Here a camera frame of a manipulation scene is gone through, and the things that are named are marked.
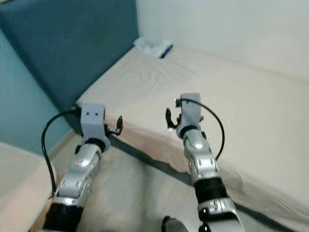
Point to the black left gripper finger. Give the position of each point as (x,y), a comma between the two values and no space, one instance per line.
(119,124)

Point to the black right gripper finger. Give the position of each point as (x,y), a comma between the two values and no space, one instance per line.
(169,118)

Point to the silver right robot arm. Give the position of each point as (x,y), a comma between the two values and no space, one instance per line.
(203,159)

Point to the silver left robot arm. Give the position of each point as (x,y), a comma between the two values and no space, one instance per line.
(82,169)

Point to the cream bed mattress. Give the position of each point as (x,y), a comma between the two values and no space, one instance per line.
(246,106)

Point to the white and blue pouch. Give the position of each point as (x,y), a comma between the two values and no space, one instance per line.
(149,46)

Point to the blue upholstered headboard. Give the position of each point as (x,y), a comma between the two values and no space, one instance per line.
(67,48)

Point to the grey robot leg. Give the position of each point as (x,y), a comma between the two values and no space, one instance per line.
(171,226)

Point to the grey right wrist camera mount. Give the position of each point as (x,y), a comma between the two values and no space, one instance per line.
(189,112)

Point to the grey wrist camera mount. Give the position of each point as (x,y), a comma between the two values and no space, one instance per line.
(92,118)
(189,112)

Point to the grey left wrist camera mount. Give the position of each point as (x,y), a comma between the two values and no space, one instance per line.
(92,118)

